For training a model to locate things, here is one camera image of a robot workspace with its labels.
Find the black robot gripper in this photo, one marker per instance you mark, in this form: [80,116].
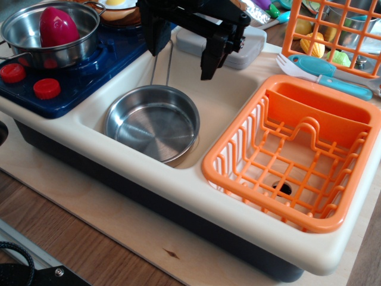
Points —
[221,23]

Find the steel frying pan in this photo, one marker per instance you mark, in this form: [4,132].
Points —
[158,121]

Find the cream toy sink unit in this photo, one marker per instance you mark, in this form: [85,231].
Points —
[173,215]

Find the orange plastic drying rack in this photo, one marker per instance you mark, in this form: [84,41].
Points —
[296,152]

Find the grey faucet base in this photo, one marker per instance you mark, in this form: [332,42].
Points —
[253,45]

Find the brown wooden plate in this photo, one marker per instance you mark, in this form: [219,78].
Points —
[116,18]

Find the foil wrapped toy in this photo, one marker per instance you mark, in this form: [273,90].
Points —
[258,16]

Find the toy fried egg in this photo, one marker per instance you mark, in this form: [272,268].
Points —
[118,4]

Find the white plastic fork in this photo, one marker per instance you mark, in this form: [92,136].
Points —
[289,68]

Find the yellow toy lemon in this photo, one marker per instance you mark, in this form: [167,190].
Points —
[303,27]

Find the magenta toy sweet potato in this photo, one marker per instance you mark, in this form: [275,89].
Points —
[56,28]

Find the yellow toy corn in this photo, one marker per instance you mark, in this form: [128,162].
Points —
[311,47]

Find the blue toy stove top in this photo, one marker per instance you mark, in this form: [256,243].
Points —
[117,48]

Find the red stove knob right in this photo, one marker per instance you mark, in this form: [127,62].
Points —
[46,89]

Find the red stove knob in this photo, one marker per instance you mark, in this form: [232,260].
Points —
[13,73]
[46,89]

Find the green toy lettuce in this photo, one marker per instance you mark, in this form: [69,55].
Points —
[338,58]

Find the orange plastic grid basket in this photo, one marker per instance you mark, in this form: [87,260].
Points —
[362,63]

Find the steel cooking pot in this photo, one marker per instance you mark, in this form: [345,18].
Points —
[21,31]

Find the large steel pot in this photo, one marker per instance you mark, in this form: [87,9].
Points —
[353,20]

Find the red stove knob left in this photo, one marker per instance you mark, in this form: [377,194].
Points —
[13,73]

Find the teal spatula handle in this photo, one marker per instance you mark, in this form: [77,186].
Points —
[313,65]

